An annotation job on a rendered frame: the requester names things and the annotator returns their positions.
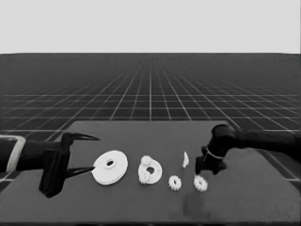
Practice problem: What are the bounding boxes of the small white gear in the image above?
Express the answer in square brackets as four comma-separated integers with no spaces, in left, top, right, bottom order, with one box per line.
[138,170,152,186]
[139,154,153,167]
[193,174,209,193]
[167,174,182,192]

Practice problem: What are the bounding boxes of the small thin T-shaped piece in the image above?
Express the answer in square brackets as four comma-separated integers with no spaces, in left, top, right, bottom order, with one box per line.
[182,151,190,170]

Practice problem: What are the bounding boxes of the large thick white disc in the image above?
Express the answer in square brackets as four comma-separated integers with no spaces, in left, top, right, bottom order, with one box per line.
[91,150,129,186]

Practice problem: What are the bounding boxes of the white round carrier with pins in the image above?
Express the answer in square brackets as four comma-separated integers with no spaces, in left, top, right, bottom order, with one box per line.
[137,155,164,186]

